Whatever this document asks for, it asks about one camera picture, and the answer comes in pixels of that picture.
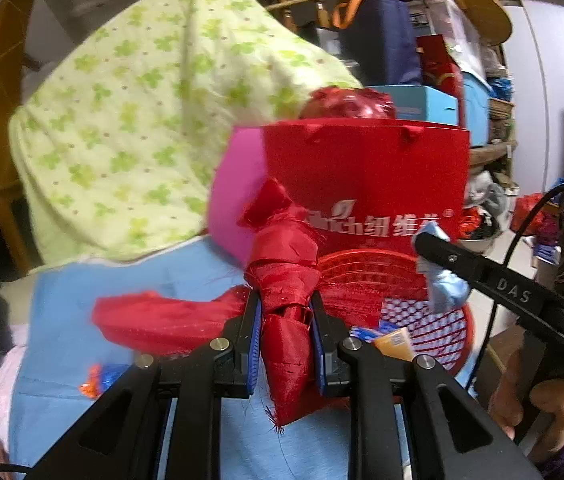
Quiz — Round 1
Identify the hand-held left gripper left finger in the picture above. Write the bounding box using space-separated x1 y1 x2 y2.
26 290 265 480

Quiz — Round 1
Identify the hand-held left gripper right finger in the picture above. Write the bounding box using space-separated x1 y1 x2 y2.
309 290 543 480

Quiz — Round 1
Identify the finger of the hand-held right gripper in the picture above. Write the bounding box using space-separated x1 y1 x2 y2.
414 232 489 289

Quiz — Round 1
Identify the light blue paper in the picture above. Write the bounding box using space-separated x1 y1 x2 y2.
414 224 470 313

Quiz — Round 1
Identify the red plastic mesh basket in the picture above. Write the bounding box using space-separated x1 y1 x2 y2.
314 249 477 376

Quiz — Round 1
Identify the knotted red cloth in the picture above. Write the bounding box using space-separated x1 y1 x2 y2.
92 177 430 433

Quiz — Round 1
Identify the orange wrapper with red ribbon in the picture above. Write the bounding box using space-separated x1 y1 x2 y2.
79 364 105 400

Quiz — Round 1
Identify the person's right hand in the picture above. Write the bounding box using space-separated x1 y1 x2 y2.
489 330 564 466

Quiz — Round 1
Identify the metal bowl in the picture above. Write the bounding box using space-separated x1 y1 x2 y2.
457 232 500 256

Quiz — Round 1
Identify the red plastic bag on floor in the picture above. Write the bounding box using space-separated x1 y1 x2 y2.
511 192 560 236

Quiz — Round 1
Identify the red paper shopping bag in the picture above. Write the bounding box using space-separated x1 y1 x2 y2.
262 121 472 261

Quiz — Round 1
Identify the light blue storage bin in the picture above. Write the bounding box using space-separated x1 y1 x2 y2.
462 72 493 146

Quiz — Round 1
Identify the light blue cardboard box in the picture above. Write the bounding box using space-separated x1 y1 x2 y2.
369 85 459 126

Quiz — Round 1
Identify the pink pillow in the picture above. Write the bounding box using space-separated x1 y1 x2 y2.
207 127 270 266

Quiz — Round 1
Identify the red gift box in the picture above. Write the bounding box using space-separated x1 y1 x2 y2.
417 35 465 126

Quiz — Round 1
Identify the shiny red plastic bag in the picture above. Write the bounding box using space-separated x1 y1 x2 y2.
299 86 397 122

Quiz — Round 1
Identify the blue blanket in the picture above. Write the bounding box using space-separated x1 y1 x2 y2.
9 240 413 480

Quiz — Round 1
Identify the clear plastic container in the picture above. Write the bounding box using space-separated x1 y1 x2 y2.
407 0 483 71

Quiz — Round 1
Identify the pale pink bedsheet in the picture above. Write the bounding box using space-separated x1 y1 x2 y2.
0 325 30 441

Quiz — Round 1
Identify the round tan board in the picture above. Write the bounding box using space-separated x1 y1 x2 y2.
347 0 513 48

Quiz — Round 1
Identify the green floral quilt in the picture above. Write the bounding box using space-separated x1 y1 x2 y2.
8 0 363 265

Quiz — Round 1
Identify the black cable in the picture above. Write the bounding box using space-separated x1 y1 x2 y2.
467 182 564 396

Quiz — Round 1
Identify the navy bag with orange handles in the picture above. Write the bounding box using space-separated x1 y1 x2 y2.
333 0 424 86

